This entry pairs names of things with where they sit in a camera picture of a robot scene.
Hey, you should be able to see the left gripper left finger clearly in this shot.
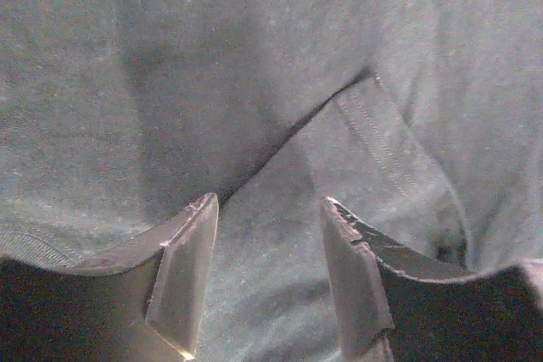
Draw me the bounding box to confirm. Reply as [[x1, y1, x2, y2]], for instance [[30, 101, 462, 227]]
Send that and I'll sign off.
[[1, 193, 219, 361]]

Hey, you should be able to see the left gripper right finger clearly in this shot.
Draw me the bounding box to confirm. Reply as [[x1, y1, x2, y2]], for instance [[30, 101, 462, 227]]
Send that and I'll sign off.
[[320, 197, 542, 361]]

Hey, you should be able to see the black t shirt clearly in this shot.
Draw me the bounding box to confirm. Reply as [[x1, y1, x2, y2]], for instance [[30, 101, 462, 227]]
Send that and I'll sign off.
[[1, 0, 542, 361]]

